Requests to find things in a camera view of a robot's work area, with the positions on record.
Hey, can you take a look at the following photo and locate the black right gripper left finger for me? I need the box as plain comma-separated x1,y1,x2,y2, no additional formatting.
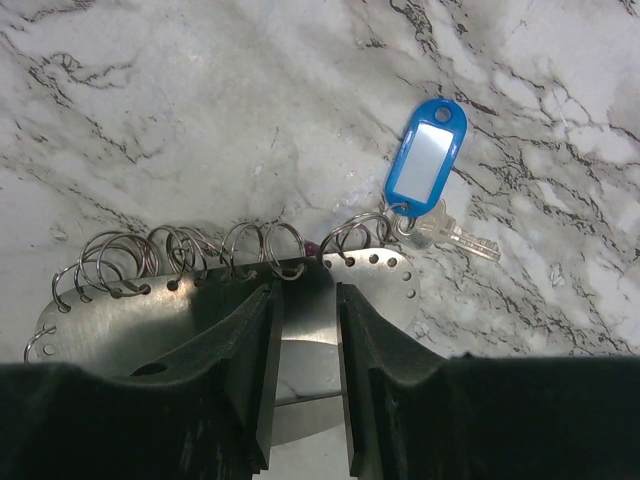
1,283,283,479

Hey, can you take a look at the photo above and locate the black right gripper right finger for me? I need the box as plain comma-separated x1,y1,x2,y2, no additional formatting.
336,284,639,479

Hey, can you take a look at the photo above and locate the blue key tag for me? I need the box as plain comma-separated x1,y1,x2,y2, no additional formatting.
384,98,467,218

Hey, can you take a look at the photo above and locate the silver key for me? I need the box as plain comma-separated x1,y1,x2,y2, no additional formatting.
392,199,501,262

